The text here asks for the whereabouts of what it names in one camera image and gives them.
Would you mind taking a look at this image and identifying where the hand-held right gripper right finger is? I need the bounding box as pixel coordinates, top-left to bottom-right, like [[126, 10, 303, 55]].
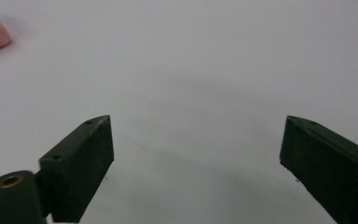
[[279, 115, 358, 224]]

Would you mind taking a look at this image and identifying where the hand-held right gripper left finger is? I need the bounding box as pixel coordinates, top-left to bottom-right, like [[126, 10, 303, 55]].
[[38, 114, 115, 224]]

